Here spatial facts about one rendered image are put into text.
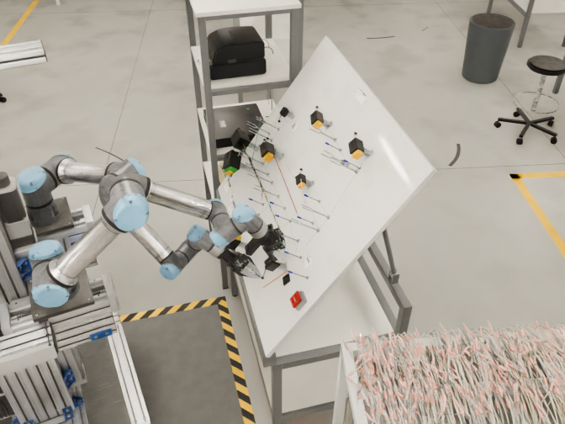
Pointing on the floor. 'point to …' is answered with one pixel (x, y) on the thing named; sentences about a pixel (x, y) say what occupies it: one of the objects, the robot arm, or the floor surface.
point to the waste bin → (486, 46)
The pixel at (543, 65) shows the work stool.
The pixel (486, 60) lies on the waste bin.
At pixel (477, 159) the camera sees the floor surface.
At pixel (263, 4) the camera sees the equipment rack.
